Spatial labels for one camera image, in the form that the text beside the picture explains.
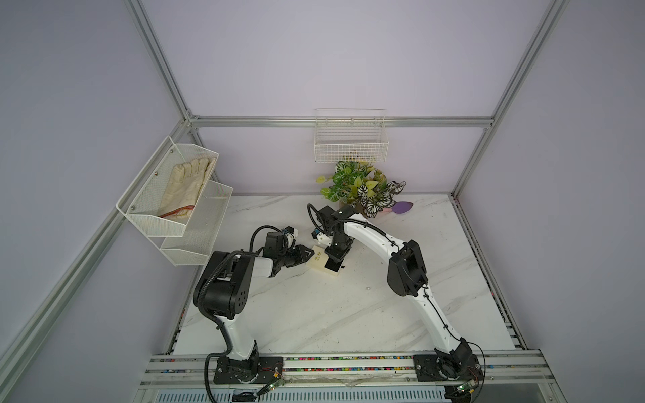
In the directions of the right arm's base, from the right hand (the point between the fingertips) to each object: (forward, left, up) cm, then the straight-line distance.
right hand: (341, 259), depth 95 cm
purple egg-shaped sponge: (+30, -30, -4) cm, 43 cm away
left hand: (+2, +11, -1) cm, 12 cm away
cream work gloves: (+9, +50, +31) cm, 59 cm away
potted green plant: (+19, -6, +21) cm, 29 cm away
